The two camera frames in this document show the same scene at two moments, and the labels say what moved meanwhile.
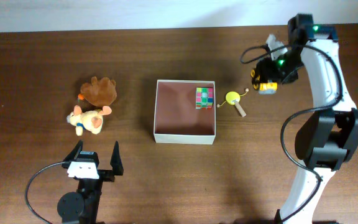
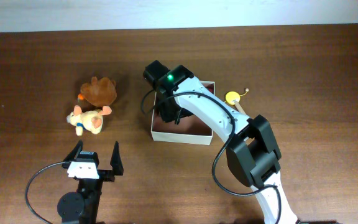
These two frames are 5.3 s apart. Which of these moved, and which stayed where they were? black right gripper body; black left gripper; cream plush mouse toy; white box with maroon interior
Moved: black right gripper body
Stayed: white box with maroon interior; cream plush mouse toy; black left gripper
